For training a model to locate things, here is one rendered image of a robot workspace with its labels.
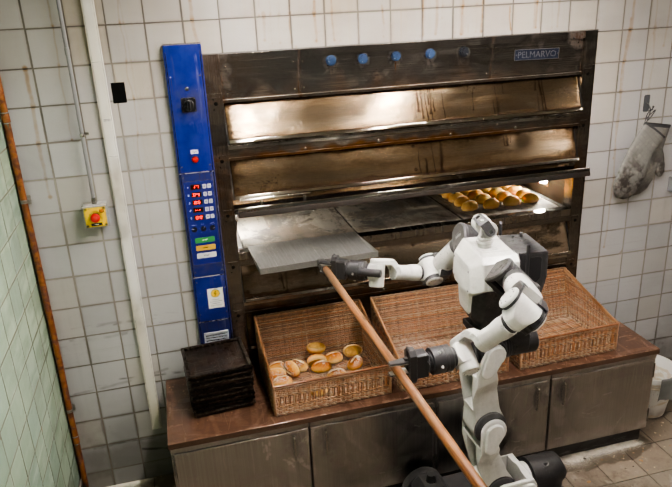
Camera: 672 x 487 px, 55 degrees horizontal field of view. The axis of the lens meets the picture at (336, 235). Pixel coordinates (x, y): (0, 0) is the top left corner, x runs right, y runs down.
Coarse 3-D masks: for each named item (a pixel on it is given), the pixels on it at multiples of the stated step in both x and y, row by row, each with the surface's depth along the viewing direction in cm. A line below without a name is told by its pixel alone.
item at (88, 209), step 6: (84, 204) 281; (90, 204) 281; (96, 204) 280; (102, 204) 280; (84, 210) 277; (90, 210) 278; (96, 210) 279; (108, 210) 286; (84, 216) 279; (90, 216) 279; (102, 216) 280; (108, 216) 283; (84, 222) 280; (90, 222) 280; (102, 222) 281; (108, 222) 282
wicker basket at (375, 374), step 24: (288, 312) 323; (312, 312) 325; (336, 312) 329; (264, 336) 320; (288, 336) 323; (312, 336) 327; (336, 336) 330; (360, 336) 333; (264, 360) 298; (384, 360) 300; (264, 384) 309; (288, 384) 282; (312, 384) 286; (336, 384) 289; (360, 384) 305; (384, 384) 304; (288, 408) 286; (312, 408) 289
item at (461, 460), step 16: (336, 288) 262; (352, 304) 246; (368, 336) 226; (384, 352) 212; (400, 368) 202; (416, 400) 187; (432, 416) 179; (448, 432) 173; (448, 448) 168; (464, 464) 161; (480, 480) 155
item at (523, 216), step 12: (492, 216) 344; (504, 216) 343; (516, 216) 343; (528, 216) 345; (540, 216) 347; (552, 216) 349; (396, 228) 332; (408, 228) 332; (420, 228) 331; (432, 228) 332; (444, 228) 334; (372, 240) 326; (384, 240) 327; (240, 252) 310
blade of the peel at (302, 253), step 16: (304, 240) 321; (320, 240) 320; (336, 240) 319; (352, 240) 318; (256, 256) 304; (272, 256) 303; (288, 256) 302; (304, 256) 301; (320, 256) 300; (352, 256) 294; (368, 256) 296; (272, 272) 285
